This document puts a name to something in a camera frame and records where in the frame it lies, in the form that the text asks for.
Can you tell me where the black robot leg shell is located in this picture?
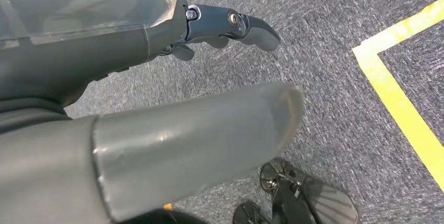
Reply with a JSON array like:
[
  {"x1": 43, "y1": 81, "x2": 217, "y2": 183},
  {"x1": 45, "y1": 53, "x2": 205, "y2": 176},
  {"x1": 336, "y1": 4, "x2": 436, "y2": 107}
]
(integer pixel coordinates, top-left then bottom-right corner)
[{"x1": 119, "y1": 203, "x2": 209, "y2": 224}]

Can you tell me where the wide yellow floor tape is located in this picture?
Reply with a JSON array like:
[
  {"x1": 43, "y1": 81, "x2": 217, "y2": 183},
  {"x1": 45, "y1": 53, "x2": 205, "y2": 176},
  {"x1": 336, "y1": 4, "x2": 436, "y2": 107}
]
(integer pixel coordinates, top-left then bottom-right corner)
[{"x1": 352, "y1": 0, "x2": 444, "y2": 194}]

